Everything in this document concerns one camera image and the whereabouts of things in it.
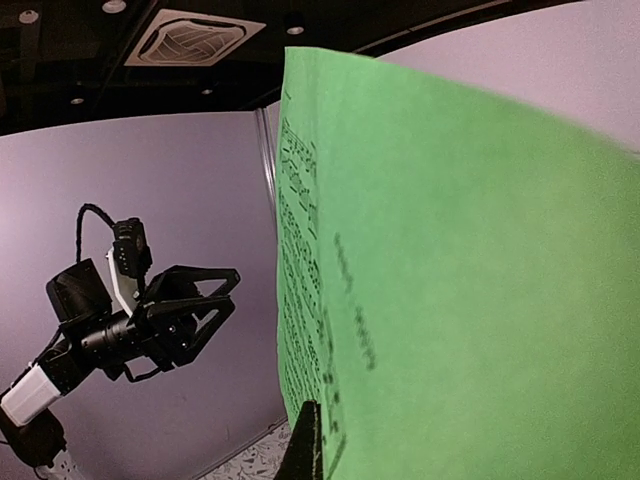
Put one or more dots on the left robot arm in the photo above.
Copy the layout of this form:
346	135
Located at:
94	333

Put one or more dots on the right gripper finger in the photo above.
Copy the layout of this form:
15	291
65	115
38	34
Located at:
303	458

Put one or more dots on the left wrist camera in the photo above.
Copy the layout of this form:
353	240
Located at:
129	260

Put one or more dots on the green sheet music paper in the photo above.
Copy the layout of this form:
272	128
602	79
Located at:
458	279

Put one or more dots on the ceiling air vent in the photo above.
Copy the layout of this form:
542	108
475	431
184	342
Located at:
176	38

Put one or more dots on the left aluminium frame post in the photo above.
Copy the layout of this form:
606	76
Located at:
266	151

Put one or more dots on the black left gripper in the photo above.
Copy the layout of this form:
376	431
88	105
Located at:
175	329

